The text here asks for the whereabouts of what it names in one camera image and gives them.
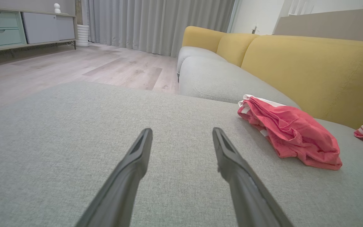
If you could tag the mint and white sideboard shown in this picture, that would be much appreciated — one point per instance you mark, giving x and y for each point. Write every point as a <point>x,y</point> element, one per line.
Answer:
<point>36,28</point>

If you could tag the grey curtain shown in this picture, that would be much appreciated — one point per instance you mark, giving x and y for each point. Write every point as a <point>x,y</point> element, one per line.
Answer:
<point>156,22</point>

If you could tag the grey sofa seat cushion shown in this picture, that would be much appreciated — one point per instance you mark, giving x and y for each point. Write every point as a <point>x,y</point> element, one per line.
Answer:
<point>219,82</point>
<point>194,55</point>

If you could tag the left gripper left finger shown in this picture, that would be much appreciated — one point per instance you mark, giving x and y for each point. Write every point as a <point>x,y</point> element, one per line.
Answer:
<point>121,189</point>

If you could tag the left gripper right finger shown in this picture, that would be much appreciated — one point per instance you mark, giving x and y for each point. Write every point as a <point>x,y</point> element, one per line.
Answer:
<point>247,195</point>

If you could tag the red shorts with white trim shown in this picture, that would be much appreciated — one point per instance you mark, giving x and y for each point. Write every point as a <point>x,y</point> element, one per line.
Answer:
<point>295,132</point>

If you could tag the yellow sofa back cushion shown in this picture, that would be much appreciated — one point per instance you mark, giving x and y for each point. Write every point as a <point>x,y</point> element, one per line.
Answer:
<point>235,47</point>
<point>320,75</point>
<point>200,37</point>

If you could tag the white ribbed cylinder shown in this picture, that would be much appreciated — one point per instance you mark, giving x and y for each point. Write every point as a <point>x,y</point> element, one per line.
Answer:
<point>83,35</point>

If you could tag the beige partition panel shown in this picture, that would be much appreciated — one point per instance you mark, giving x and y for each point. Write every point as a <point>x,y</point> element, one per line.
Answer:
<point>332,23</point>

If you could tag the small white figurine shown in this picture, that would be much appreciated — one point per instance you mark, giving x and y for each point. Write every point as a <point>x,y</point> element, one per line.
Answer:
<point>57,8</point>

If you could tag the grey sofa chaise seat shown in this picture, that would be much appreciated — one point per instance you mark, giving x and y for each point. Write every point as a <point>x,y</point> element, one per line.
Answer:
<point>58,157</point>

